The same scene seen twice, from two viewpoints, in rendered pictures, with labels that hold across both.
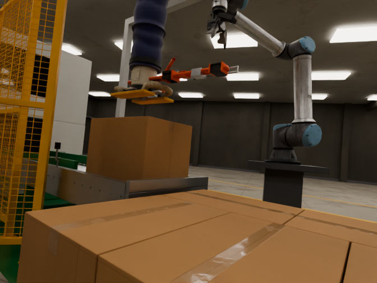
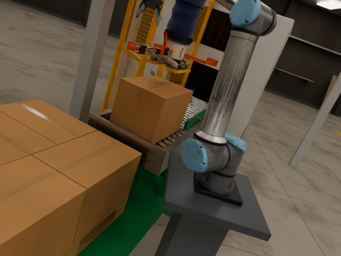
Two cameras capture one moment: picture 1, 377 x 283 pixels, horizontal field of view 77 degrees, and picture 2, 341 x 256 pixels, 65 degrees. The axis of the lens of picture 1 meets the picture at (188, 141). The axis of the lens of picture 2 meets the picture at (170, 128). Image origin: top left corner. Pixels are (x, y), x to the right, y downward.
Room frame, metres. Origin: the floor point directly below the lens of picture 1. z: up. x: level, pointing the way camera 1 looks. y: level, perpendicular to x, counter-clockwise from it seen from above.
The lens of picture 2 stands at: (1.04, -1.76, 1.44)
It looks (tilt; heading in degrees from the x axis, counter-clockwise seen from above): 21 degrees down; 69
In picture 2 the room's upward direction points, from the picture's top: 20 degrees clockwise
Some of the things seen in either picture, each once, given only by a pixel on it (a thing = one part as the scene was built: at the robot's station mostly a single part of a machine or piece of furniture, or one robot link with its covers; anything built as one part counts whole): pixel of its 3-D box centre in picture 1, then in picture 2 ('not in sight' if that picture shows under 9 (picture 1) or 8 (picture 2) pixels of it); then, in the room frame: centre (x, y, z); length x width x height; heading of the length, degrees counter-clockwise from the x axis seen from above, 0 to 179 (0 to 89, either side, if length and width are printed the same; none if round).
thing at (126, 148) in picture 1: (138, 151); (153, 107); (1.63, 0.34, 0.75); 0.60 x 0.40 x 0.40; 51
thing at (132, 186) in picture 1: (174, 183); (126, 134); (1.42, 0.06, 0.58); 0.70 x 0.03 x 0.06; 143
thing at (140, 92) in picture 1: (132, 92); (159, 59); (1.57, 0.41, 1.14); 0.34 x 0.10 x 0.05; 54
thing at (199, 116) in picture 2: (83, 159); (209, 112); (2.55, 1.11, 0.60); 1.60 x 0.11 x 0.09; 53
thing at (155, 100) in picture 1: (152, 99); (179, 67); (1.72, 0.29, 1.14); 0.34 x 0.10 x 0.05; 54
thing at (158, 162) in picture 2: (173, 201); (123, 146); (1.41, 0.06, 0.47); 0.70 x 0.03 x 0.15; 143
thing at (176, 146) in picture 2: not in sight; (203, 128); (2.39, 0.79, 0.50); 2.31 x 0.05 x 0.19; 53
